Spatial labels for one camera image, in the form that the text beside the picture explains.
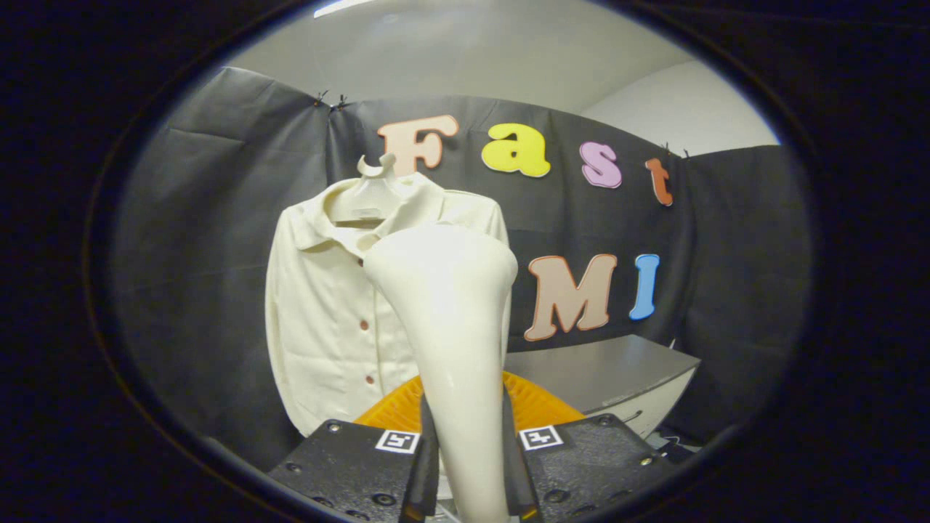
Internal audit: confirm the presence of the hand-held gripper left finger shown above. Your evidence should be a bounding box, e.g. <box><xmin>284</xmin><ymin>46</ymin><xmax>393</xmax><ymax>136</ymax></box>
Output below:
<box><xmin>267</xmin><ymin>374</ymin><xmax>440</xmax><ymax>523</ymax></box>

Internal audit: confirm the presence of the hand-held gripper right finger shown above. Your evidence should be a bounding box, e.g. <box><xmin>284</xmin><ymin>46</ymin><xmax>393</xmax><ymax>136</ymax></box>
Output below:
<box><xmin>501</xmin><ymin>370</ymin><xmax>680</xmax><ymax>523</ymax></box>

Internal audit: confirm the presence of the white garment steamer head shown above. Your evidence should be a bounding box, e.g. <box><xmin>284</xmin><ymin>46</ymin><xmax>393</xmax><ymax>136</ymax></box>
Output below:
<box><xmin>362</xmin><ymin>222</ymin><xmax>519</xmax><ymax>523</ymax></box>

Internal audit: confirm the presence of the cream button-up shirt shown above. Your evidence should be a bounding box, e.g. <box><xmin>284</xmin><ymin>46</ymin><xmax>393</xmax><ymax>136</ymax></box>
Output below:
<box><xmin>265</xmin><ymin>172</ymin><xmax>511</xmax><ymax>438</ymax></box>

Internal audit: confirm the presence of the grey top white cabinet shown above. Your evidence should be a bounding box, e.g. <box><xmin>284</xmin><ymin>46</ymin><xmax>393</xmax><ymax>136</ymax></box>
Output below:
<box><xmin>504</xmin><ymin>334</ymin><xmax>702</xmax><ymax>440</ymax></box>

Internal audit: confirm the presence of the cream plastic hanger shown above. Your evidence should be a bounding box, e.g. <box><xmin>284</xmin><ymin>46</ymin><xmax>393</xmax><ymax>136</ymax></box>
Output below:
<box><xmin>327</xmin><ymin>153</ymin><xmax>408</xmax><ymax>223</ymax></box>

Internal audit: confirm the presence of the black backdrop cloth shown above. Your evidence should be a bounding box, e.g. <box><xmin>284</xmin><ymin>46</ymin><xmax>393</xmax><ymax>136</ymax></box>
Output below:
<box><xmin>109</xmin><ymin>67</ymin><xmax>813</xmax><ymax>473</ymax></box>

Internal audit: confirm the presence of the ceiling light strip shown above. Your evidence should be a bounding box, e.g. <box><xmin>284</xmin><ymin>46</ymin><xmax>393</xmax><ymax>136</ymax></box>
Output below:
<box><xmin>314</xmin><ymin>0</ymin><xmax>380</xmax><ymax>19</ymax></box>

